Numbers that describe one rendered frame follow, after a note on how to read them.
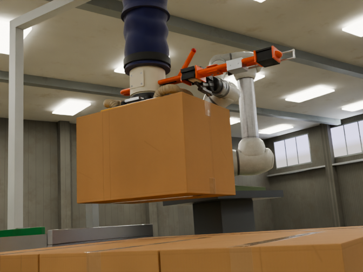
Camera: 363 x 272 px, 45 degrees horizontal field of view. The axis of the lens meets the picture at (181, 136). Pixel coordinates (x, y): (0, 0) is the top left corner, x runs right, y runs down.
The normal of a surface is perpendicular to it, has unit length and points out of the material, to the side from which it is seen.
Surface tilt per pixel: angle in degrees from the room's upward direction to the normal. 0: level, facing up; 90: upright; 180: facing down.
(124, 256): 90
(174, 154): 90
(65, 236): 90
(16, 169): 90
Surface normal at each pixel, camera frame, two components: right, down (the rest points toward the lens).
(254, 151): -0.01, -0.24
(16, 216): 0.84, -0.16
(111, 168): -0.56, -0.13
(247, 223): 0.58, -0.20
